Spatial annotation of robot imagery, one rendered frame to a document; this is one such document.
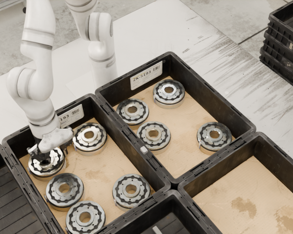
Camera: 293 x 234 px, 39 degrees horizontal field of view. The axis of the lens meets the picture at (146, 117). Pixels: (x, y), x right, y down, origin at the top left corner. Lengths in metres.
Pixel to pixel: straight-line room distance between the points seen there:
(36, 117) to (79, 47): 0.76
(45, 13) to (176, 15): 0.99
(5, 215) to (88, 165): 0.26
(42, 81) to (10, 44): 2.00
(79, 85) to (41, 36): 0.66
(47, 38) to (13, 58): 1.87
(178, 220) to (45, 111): 0.45
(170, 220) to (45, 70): 0.51
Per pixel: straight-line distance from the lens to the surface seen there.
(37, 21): 0.97
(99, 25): 1.34
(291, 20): 2.28
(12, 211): 1.22
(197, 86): 1.31
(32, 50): 0.97
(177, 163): 1.22
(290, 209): 1.21
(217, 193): 1.19
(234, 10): 3.09
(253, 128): 1.20
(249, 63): 1.70
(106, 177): 1.21
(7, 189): 1.25
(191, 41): 1.76
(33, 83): 0.96
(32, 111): 1.03
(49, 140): 1.08
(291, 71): 2.17
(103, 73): 1.47
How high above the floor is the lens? 1.87
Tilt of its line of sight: 52 degrees down
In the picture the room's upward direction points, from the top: 2 degrees counter-clockwise
